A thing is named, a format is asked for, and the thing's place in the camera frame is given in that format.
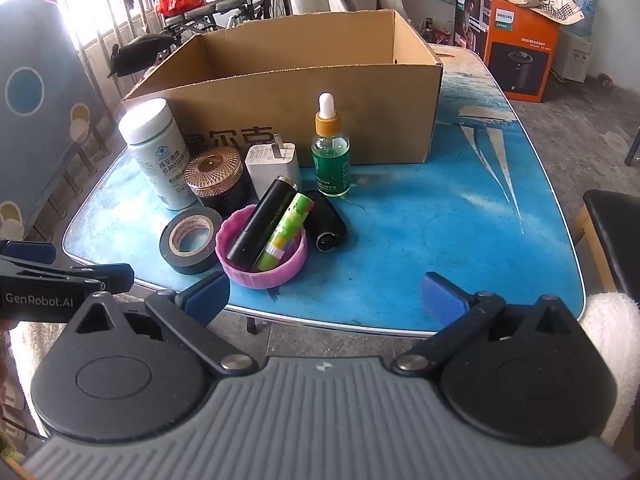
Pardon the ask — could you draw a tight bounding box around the pink plastic lid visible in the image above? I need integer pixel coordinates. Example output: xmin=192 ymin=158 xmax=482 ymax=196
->
xmin=215 ymin=203 xmax=308 ymax=290

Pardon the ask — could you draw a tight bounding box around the blue board with circles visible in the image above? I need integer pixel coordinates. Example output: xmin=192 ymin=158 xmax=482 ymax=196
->
xmin=0 ymin=0 xmax=117 ymax=242

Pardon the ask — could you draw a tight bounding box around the green lip balm tube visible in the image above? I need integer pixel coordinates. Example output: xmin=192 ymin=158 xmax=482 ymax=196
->
xmin=255 ymin=191 xmax=315 ymax=270

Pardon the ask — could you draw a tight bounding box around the metal railing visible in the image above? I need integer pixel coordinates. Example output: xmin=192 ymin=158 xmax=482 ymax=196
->
xmin=50 ymin=0 xmax=171 ymax=156

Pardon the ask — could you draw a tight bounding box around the black electrical tape roll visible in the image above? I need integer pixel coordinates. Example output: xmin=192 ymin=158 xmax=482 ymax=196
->
xmin=160 ymin=207 xmax=224 ymax=276

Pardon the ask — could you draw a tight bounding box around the white supplement bottle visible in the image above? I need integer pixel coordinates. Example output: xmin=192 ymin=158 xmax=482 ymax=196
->
xmin=118 ymin=98 xmax=198 ymax=211

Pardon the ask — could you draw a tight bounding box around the dark jar with rose-gold lid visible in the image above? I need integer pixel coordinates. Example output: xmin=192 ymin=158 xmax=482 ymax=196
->
xmin=184 ymin=146 xmax=256 ymax=213

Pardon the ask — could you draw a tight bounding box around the blue water jug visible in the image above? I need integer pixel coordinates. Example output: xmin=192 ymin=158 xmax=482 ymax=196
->
xmin=567 ymin=0 xmax=599 ymax=38

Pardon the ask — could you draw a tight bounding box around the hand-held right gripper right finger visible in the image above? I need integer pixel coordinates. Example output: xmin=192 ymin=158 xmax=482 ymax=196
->
xmin=392 ymin=271 xmax=581 ymax=376

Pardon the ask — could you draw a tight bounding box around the orange appliance box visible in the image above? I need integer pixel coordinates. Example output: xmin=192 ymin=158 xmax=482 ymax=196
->
xmin=454 ymin=0 xmax=561 ymax=104

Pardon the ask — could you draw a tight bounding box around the white fluffy cloth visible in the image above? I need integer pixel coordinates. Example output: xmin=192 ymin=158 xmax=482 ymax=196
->
xmin=582 ymin=291 xmax=640 ymax=461

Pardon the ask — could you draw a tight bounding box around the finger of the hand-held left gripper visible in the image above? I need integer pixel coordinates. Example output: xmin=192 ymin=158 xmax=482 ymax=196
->
xmin=0 ymin=239 xmax=57 ymax=265
xmin=0 ymin=255 xmax=134 ymax=292

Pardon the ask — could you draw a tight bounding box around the white charger plug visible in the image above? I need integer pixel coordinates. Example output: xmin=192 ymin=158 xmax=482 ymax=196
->
xmin=245 ymin=132 xmax=302 ymax=201

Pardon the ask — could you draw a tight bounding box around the black cushioned stool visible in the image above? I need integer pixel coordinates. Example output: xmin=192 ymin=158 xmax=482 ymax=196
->
xmin=572 ymin=189 xmax=640 ymax=306

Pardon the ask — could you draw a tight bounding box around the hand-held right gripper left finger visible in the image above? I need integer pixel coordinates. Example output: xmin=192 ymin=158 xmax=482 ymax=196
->
xmin=74 ymin=270 xmax=254 ymax=376

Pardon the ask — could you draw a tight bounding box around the green dropper bottle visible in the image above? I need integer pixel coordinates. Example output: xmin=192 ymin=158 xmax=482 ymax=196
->
xmin=311 ymin=92 xmax=352 ymax=197

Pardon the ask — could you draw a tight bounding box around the black cylinder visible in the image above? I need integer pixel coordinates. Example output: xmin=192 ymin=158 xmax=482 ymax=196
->
xmin=302 ymin=190 xmax=348 ymax=252

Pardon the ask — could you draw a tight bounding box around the brown cardboard box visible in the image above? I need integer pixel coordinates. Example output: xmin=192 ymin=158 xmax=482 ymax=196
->
xmin=121 ymin=9 xmax=444 ymax=167

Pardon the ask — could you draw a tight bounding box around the black lipstick tube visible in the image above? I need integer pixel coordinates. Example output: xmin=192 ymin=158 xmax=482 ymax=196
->
xmin=227 ymin=176 xmax=301 ymax=267

